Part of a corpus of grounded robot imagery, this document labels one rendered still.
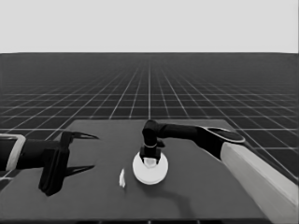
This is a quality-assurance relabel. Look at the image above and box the small thin white T-shaped piece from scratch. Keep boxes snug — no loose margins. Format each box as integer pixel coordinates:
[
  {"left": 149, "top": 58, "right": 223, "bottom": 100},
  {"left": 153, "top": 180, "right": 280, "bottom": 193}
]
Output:
[{"left": 118, "top": 168, "right": 126, "bottom": 189}]

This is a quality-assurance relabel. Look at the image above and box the large thick white disc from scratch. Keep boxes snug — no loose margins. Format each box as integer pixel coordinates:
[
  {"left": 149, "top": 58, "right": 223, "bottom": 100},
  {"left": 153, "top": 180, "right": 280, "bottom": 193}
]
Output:
[{"left": 132, "top": 151, "right": 169, "bottom": 186}]

